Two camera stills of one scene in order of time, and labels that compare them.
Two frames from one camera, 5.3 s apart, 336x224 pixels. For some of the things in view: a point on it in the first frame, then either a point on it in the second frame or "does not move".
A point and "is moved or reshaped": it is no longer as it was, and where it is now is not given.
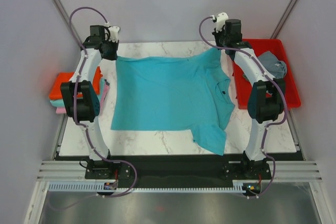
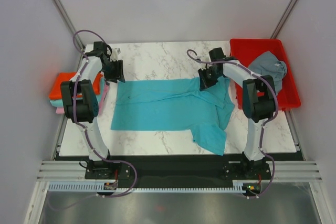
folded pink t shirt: [61, 110] does not move
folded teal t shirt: [59, 103] does not move
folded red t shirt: [55, 93] does not move
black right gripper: [216, 35] to [204, 83]
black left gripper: [115, 45] to [118, 75]
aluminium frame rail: [76, 170] does not move
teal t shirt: [190, 92] is moved or reshaped
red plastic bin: [242, 84] does not move
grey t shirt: [276, 68] does not move
